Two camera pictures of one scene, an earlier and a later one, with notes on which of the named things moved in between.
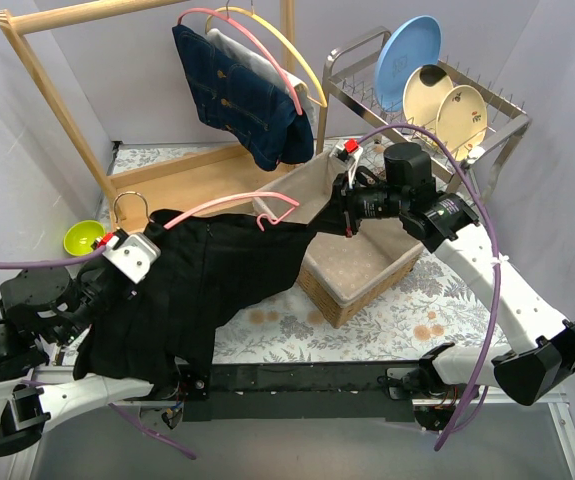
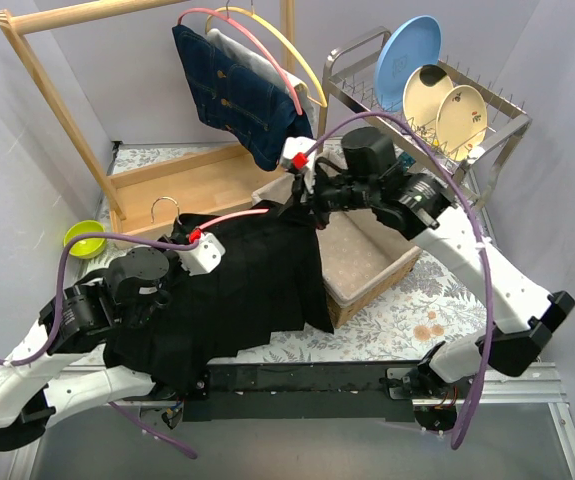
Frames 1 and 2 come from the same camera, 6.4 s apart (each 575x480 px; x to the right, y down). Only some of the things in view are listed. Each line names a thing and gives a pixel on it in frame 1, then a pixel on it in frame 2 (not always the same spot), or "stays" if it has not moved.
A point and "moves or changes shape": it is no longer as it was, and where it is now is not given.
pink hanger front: x=246 y=33 stays
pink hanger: x=275 y=197 → x=231 y=217
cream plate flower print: x=461 y=118 stays
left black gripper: x=96 y=279 → x=168 y=245
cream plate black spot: x=423 y=91 stays
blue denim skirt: x=249 y=102 stays
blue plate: x=410 y=44 stays
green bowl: x=80 y=237 stays
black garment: x=205 y=261 moves or changes shape
